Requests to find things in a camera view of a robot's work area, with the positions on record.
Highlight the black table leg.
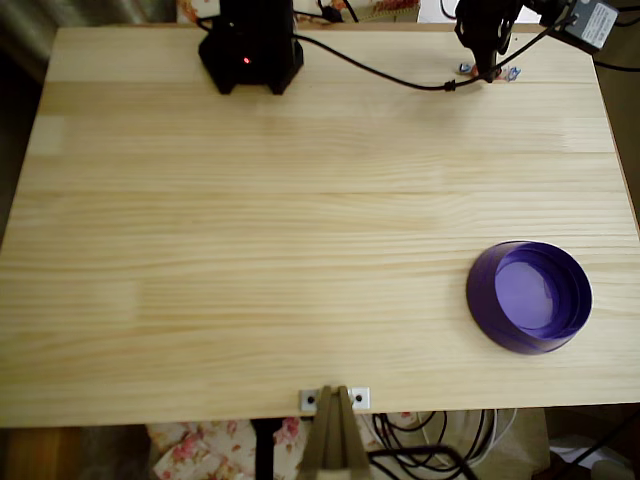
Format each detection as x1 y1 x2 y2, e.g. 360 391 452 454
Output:
249 418 281 480

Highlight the floral cloth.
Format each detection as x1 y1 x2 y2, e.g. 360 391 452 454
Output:
147 412 421 480

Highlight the purple round bowl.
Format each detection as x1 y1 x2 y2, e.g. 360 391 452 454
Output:
465 239 594 357

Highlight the metal table clamp bracket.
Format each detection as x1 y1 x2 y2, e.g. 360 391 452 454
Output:
299 384 371 480

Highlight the thin black cable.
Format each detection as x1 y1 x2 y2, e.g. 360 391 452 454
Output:
593 59 640 74

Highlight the grey camera box with label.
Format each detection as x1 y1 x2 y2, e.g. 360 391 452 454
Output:
539 0 620 55

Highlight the white cable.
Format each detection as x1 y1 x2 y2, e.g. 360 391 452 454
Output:
449 408 519 465

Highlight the black camera cable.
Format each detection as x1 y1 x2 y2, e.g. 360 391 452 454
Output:
292 14 579 94

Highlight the silver metal bracket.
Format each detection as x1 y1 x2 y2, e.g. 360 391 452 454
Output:
298 387 372 412

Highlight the black cable bundle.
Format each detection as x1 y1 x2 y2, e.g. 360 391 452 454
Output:
372 410 450 471

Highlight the white candy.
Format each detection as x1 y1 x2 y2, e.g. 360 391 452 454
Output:
457 62 524 84

